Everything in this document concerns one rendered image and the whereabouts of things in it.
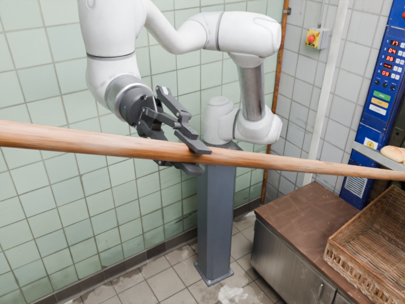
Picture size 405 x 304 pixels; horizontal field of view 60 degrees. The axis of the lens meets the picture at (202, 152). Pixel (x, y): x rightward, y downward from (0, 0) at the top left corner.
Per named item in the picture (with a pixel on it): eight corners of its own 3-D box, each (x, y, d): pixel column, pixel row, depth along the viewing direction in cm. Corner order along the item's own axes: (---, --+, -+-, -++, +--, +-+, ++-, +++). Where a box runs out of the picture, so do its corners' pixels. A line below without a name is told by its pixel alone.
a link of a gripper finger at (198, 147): (187, 136, 60) (189, 132, 60) (211, 155, 55) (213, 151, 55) (173, 134, 58) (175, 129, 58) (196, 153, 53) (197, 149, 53)
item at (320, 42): (313, 43, 204) (316, 25, 198) (326, 47, 196) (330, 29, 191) (304, 45, 200) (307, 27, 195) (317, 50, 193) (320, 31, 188)
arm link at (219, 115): (208, 127, 193) (208, 90, 181) (240, 133, 188) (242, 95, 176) (197, 142, 180) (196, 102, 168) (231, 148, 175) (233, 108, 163)
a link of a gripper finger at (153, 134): (140, 117, 66) (137, 123, 66) (164, 154, 58) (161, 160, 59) (157, 120, 68) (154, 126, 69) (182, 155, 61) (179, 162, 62)
